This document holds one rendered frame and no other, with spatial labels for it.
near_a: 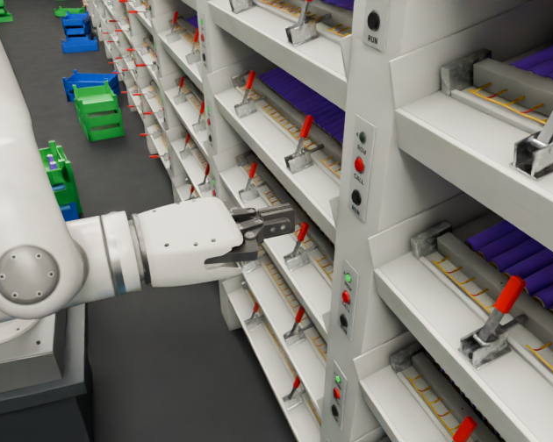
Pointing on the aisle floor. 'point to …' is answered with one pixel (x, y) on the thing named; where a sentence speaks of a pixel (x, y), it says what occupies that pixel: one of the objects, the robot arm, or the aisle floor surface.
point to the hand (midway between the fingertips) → (276, 221)
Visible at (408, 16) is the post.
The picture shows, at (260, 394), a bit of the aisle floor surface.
